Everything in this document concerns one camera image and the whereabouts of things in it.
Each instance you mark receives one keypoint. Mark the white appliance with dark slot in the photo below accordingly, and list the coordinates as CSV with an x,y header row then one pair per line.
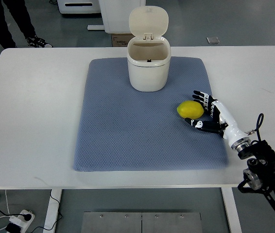
x,y
78,6

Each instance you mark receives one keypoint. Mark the yellow lemon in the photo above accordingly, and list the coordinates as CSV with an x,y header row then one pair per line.
x,y
190,109

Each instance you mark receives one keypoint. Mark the white trash bin open lid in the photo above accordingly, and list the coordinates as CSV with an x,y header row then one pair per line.
x,y
148,52

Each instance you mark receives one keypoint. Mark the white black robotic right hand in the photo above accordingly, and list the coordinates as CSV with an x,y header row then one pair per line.
x,y
222,122

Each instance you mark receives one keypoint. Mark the white table leg left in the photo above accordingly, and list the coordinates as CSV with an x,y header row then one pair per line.
x,y
52,215

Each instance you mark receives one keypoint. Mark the white power strip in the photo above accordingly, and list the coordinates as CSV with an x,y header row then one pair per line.
x,y
23,220

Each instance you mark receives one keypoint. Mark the white cabinet stand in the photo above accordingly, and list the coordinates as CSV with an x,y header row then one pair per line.
x,y
115,15

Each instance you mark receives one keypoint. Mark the grey floor socket cover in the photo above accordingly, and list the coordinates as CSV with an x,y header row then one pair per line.
x,y
213,40

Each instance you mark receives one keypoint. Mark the blue textured mat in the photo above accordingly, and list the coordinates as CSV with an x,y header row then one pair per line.
x,y
122,129

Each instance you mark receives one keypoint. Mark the white table leg right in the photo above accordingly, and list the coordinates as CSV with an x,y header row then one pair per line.
x,y
231,210

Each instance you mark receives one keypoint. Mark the cardboard box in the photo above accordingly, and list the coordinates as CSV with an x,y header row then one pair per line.
x,y
121,39

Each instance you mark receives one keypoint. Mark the metal floor plate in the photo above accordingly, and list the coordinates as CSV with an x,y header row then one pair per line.
x,y
141,222

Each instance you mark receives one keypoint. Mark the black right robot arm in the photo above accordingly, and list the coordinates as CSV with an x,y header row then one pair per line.
x,y
259,177

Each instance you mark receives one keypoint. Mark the white table leg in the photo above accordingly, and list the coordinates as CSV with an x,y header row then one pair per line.
x,y
231,210
52,215

